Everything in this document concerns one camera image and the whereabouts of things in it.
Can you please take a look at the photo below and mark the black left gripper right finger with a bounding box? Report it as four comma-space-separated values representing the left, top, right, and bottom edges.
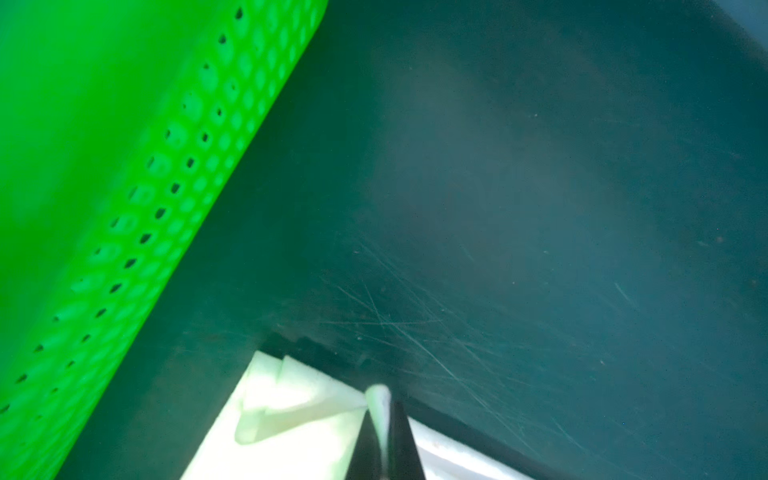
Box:
386, 401, 426, 480

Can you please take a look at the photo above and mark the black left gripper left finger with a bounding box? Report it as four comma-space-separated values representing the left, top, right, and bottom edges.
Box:
344, 411, 382, 480

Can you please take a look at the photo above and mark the white printed t shirt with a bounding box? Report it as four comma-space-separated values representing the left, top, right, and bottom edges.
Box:
179, 350, 535, 480

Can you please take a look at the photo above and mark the green plastic perforated basket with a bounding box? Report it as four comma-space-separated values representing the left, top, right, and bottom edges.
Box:
1, 1, 327, 479

